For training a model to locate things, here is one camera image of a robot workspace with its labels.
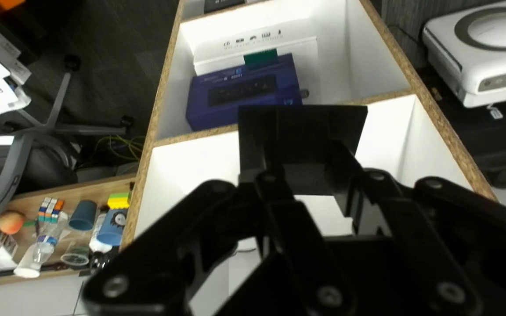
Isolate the clear plastic bottle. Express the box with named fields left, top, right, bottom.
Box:
left=14, top=219, right=67, bottom=279

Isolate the white wooden shelf unit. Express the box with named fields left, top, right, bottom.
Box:
left=118, top=0, right=499, bottom=316

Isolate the black angular block object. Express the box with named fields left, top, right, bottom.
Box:
left=237, top=105, right=367, bottom=215

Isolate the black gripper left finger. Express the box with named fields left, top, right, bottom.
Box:
left=83, top=172, right=357, bottom=316

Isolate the blue electronic device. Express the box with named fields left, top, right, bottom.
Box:
left=186, top=54, right=302, bottom=129

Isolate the orange ball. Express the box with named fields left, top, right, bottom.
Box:
left=0, top=210, right=25, bottom=235

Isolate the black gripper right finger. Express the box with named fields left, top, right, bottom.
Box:
left=346, top=168, right=506, bottom=316

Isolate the yellow small item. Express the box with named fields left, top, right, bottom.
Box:
left=107, top=193, right=130, bottom=208

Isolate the grey office chair base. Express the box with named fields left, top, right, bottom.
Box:
left=0, top=54, right=128, bottom=212

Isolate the teal cup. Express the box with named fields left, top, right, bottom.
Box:
left=69, top=200, right=97, bottom=231

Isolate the white round appliance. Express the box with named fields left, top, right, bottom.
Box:
left=422, top=0, right=506, bottom=108

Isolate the white box with ports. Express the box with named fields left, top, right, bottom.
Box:
left=191, top=19, right=318, bottom=75

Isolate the blue white tube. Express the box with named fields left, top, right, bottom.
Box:
left=90, top=210, right=126, bottom=252

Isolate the green small block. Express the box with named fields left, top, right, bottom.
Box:
left=244, top=49, right=278, bottom=70

